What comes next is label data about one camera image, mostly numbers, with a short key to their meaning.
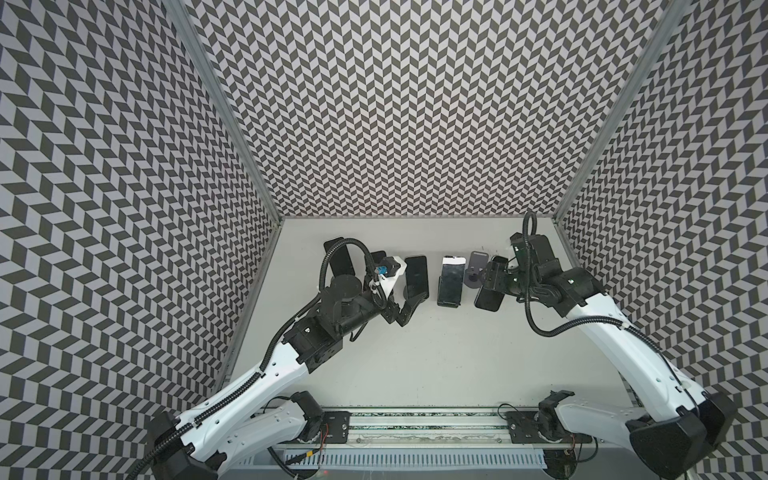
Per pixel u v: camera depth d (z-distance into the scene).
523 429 0.73
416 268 0.89
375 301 0.58
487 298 0.74
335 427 0.72
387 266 0.55
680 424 0.37
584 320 0.45
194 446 0.38
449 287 0.89
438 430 0.74
